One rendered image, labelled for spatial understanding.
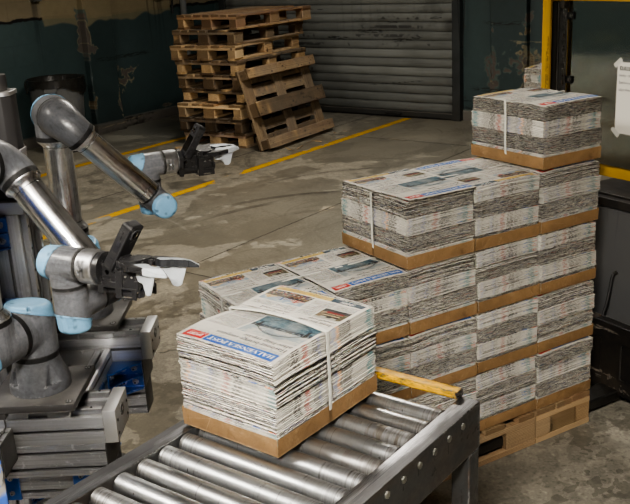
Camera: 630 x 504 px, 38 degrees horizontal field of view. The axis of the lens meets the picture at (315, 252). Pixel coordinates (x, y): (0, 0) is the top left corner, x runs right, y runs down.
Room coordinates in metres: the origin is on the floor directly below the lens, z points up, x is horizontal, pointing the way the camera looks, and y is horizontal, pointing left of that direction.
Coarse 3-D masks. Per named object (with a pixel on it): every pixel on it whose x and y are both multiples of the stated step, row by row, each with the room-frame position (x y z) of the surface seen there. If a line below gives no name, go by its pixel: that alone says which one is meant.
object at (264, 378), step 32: (224, 320) 1.95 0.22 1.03; (192, 352) 1.86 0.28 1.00; (224, 352) 1.80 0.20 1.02; (256, 352) 1.77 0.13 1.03; (288, 352) 1.76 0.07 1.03; (192, 384) 1.88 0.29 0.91; (224, 384) 1.81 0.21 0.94; (256, 384) 1.75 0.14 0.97; (288, 384) 1.75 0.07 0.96; (224, 416) 1.81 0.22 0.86; (256, 416) 1.76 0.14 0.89; (288, 416) 1.75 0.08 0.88
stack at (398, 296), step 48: (528, 240) 3.06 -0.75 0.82; (240, 288) 2.72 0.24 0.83; (336, 288) 2.67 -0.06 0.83; (384, 288) 2.74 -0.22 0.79; (432, 288) 2.84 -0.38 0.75; (480, 288) 2.94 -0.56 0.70; (432, 336) 2.83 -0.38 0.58; (480, 336) 2.94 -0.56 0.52; (528, 336) 3.05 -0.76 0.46; (384, 384) 2.73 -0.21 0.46; (480, 384) 2.94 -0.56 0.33; (528, 384) 3.05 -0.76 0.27; (480, 432) 2.97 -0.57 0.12; (528, 432) 3.06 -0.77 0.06
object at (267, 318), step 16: (240, 304) 2.05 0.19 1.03; (256, 320) 1.95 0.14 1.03; (272, 320) 1.94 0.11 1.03; (288, 320) 1.94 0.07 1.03; (304, 320) 1.93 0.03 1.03; (320, 336) 1.84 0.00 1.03; (320, 352) 1.84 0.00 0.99; (320, 368) 1.84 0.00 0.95; (320, 384) 1.84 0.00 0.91; (320, 400) 1.84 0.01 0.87
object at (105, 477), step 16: (176, 432) 1.86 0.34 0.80; (192, 432) 1.88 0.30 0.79; (144, 448) 1.80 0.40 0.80; (160, 448) 1.80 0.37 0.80; (112, 464) 1.74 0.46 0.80; (128, 464) 1.73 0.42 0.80; (96, 480) 1.68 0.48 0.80; (112, 480) 1.68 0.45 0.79; (64, 496) 1.62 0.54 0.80; (80, 496) 1.62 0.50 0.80
